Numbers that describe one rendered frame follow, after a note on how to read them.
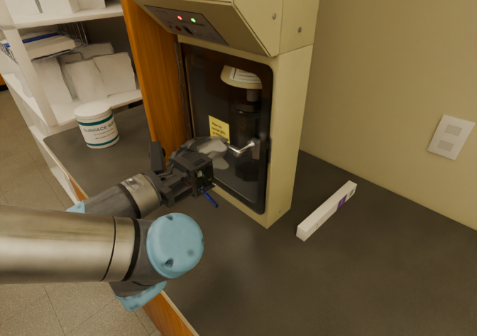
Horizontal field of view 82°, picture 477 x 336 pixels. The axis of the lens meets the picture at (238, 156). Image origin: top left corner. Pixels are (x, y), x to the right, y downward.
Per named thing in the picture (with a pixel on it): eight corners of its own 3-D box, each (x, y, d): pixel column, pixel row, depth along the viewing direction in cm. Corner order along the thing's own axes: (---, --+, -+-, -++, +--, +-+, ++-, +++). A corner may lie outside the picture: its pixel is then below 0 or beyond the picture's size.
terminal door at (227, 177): (194, 168, 91) (178, 40, 68) (264, 216, 74) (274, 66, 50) (193, 168, 91) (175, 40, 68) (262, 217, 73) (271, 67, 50)
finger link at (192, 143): (214, 150, 62) (182, 170, 57) (209, 148, 63) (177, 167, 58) (211, 133, 59) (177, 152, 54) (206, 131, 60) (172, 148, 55)
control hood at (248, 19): (176, 30, 68) (170, -17, 62) (280, 55, 49) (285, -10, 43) (133, 38, 61) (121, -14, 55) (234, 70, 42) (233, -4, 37)
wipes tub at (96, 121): (111, 129, 123) (101, 98, 115) (125, 140, 116) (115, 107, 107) (81, 141, 116) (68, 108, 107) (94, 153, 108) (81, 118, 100)
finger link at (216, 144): (242, 147, 62) (211, 167, 57) (224, 138, 65) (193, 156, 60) (240, 135, 60) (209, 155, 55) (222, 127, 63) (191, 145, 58)
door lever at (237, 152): (228, 138, 69) (227, 129, 68) (255, 151, 64) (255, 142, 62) (211, 146, 66) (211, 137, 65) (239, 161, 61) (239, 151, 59)
